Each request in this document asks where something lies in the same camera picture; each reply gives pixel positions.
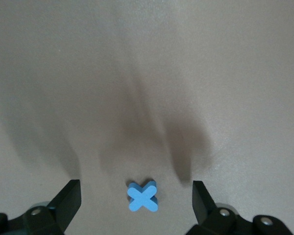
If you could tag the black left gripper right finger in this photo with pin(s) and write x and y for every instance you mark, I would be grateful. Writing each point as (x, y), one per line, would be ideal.
(201, 203)

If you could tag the blue foam letter x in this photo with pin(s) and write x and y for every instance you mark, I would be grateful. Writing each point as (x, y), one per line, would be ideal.
(142, 198)

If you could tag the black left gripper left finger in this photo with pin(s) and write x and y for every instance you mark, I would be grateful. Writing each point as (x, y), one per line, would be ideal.
(68, 200)

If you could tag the brown table cover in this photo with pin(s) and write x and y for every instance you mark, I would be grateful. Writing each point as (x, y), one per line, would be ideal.
(147, 73)

